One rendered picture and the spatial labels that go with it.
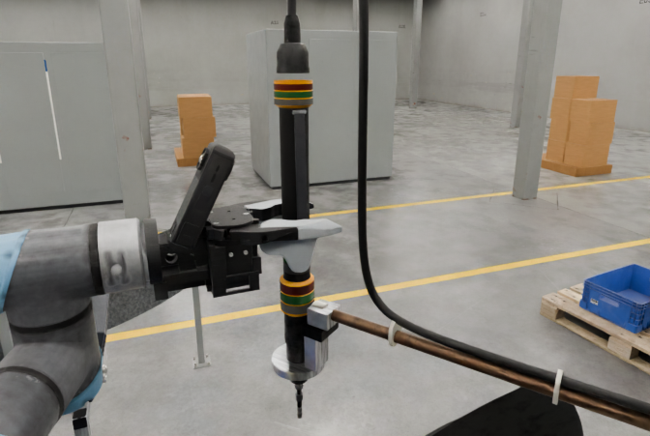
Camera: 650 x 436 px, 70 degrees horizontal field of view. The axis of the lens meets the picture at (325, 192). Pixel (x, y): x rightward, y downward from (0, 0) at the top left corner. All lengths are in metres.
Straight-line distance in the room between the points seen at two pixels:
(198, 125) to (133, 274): 8.15
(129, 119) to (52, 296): 4.31
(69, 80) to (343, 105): 3.60
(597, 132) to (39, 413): 8.60
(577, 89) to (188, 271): 8.54
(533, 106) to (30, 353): 6.44
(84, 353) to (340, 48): 6.54
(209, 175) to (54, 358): 0.23
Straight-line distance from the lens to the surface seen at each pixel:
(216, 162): 0.49
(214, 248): 0.51
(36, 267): 0.51
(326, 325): 0.57
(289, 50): 0.51
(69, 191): 6.77
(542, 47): 6.64
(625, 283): 4.23
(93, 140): 6.59
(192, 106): 8.59
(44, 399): 0.50
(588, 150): 8.72
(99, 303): 1.37
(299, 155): 0.52
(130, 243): 0.50
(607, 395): 0.50
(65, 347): 0.54
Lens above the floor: 1.84
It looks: 16 degrees down
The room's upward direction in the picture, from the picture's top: straight up
